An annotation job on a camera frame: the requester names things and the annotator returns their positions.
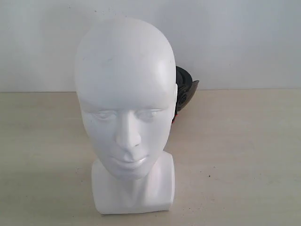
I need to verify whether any black helmet with tinted visor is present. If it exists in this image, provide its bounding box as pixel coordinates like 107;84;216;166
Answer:
172;66;199;123

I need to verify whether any white mannequin head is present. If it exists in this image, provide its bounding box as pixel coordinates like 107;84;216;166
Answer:
75;18;177;214

